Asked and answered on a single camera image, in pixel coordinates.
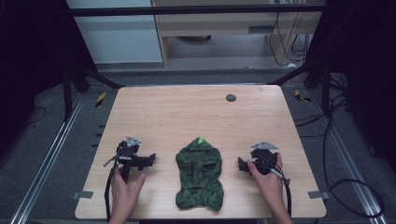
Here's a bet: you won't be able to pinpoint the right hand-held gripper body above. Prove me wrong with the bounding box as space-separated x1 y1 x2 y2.
248 141 280 175

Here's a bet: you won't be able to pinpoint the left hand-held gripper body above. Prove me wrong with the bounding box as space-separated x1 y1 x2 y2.
115 134 145 184

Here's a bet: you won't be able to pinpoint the person's right hand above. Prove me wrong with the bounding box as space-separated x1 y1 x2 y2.
247 152 286 213

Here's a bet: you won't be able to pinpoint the person's left hand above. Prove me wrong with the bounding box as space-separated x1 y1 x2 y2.
110 167 147 222

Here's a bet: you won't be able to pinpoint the green fleece hooded garment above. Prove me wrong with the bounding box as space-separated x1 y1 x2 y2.
175 136 225 212

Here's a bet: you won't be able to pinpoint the yellow black striped tape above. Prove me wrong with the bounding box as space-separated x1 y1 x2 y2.
293 89 312 104
94 91 107 109

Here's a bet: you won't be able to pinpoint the black tripod stand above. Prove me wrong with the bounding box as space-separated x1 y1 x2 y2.
61 60 125 123
268 59 347 119

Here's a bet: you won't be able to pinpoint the white cabinet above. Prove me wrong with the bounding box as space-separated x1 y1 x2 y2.
65 0 164 64

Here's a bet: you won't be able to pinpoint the black curtain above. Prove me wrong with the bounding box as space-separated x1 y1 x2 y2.
306 0 396 172
0 0 97 157

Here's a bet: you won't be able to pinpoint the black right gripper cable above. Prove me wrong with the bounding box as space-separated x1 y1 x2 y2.
261 154 293 218

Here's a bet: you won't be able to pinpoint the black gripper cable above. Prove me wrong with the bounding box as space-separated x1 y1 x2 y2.
261 154 293 218
103 154 121 222

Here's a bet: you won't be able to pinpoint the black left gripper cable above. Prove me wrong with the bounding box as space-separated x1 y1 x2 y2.
103 154 121 222

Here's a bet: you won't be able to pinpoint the grey metal table bracket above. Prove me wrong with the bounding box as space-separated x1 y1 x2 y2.
71 190 94 201
307 189 331 201

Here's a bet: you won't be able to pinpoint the aluminium floor rail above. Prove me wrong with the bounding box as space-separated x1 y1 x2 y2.
307 90 390 224
8 92 86 224

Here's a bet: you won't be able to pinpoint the black cables under desk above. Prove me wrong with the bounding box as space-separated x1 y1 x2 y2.
269 12 314 68

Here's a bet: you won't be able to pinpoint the black floor cable loop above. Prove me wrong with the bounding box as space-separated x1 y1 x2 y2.
292 92 385 219

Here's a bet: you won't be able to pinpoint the black horizontal frame bar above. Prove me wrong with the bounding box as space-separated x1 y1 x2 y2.
66 3 327 18

